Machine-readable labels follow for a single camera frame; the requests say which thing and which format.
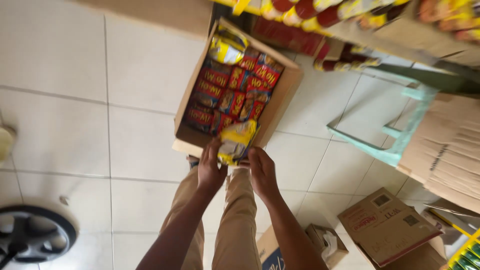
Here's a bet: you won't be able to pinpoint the person's right hand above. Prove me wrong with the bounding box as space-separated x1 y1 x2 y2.
239 146 281 202

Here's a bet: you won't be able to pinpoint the person's left hand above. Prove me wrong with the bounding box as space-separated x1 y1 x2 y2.
197 136 229 193

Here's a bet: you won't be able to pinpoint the yellow snack packet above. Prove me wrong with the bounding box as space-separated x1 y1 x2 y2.
217 120 261 166
208 26 250 65

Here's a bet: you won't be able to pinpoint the layer of red snack packets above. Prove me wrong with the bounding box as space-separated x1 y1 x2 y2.
184 47 286 136

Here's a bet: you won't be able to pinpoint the open brown cardboard box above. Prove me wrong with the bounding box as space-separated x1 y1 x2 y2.
172 17 304 158

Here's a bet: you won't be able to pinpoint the person's beige trousers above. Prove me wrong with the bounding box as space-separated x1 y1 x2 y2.
159 165 263 270

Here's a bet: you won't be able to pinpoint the cardboard box with blue print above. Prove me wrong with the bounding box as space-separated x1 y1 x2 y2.
256 225 286 270

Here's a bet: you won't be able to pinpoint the small open box with paper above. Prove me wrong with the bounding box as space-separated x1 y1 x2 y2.
305 223 349 269

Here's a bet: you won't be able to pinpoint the red printed carton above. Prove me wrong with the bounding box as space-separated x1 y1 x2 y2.
253 17 327 57

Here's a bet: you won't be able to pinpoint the row of dark red packets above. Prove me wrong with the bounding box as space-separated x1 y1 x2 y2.
313 43 382 73

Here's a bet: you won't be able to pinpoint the plain brown cardboard carton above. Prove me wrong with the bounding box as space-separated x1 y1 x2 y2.
75 0 214 40

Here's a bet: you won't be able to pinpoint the light green plastic stool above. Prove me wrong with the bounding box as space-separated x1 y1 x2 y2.
326 83 439 168

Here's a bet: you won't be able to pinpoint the closed carton with red print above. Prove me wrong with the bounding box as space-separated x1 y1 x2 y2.
337 187 444 268

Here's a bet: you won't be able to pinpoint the black round fan base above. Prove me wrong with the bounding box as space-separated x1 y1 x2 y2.
0 205 78 270

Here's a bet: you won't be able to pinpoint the shelf with yellow red packets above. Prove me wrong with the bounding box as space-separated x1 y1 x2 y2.
210 0 480 68

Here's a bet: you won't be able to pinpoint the flattened brown cardboard sheets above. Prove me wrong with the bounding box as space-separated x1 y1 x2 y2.
397 93 480 214

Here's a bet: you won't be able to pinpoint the cream round object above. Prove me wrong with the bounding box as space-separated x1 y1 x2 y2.
0 125 17 163

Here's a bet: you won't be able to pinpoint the yellow crate with green packets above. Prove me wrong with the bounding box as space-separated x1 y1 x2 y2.
447 229 480 270

